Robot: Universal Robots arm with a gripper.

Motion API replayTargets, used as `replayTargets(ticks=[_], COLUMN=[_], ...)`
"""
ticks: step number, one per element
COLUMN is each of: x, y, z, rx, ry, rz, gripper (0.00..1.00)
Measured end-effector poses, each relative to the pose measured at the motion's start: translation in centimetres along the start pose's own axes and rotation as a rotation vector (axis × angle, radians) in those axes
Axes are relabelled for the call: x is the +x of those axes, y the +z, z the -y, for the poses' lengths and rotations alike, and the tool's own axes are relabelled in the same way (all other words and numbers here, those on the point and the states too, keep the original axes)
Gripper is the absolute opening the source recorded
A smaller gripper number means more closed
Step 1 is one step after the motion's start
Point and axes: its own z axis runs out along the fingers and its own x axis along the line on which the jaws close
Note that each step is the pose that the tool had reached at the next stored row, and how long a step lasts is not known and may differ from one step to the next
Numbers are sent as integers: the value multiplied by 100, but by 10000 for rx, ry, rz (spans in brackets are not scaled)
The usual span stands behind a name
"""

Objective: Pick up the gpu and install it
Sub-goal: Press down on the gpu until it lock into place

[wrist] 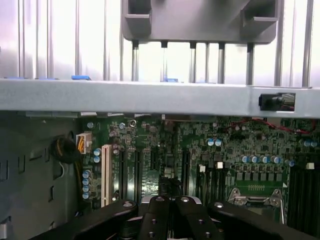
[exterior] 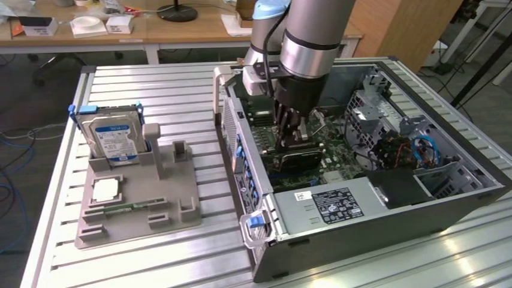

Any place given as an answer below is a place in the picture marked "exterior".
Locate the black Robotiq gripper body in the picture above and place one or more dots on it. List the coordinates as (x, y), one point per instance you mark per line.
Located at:
(301, 93)

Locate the graphics card with black fan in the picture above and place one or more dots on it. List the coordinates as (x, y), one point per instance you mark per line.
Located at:
(301, 159)

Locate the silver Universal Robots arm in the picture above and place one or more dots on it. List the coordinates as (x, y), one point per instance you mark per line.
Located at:
(313, 36)

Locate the metal socket cover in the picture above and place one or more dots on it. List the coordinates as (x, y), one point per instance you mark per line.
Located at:
(319, 121)

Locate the black RAM stick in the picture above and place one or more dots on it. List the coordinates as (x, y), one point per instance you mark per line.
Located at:
(262, 113)

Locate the green motherboard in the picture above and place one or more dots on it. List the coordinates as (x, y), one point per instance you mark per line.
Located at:
(337, 156)

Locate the metal disk bay cage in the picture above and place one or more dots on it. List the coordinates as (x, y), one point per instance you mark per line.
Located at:
(369, 120)

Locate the flat white box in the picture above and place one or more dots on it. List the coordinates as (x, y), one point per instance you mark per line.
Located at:
(234, 27)

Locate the grey power supply unit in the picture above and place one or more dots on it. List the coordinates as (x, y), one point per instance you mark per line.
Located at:
(297, 216)

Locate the brown cardboard box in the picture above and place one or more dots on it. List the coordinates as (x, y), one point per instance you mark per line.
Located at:
(245, 10)

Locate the wooden cabinet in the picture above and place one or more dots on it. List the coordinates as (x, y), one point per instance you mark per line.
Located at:
(401, 30)

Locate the blue case latch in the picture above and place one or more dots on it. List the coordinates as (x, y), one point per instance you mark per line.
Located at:
(257, 222)

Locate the wooden desk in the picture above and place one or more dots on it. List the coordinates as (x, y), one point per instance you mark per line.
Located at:
(181, 30)

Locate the black round lamp base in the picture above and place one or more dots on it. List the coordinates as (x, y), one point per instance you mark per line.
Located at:
(178, 14)

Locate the open black PC case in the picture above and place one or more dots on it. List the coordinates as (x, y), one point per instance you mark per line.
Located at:
(361, 240)

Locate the grey printed parts rack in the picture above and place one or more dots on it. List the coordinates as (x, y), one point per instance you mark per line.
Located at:
(137, 186)

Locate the hard disk in blue carrier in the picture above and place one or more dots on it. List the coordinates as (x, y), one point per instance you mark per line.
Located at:
(114, 141)

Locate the green RAM stick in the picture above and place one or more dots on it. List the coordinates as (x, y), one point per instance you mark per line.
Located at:
(125, 208)

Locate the silver CPU chip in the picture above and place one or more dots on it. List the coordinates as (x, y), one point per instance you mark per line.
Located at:
(105, 192)

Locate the small white labelled box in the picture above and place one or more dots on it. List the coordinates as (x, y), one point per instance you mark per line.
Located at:
(121, 25)

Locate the white box with round hollow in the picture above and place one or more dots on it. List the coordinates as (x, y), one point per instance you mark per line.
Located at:
(86, 28)

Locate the white box with black lid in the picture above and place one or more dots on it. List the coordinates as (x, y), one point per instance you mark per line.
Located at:
(38, 30)

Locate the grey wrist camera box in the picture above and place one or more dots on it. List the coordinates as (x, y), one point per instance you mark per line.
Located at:
(253, 81)

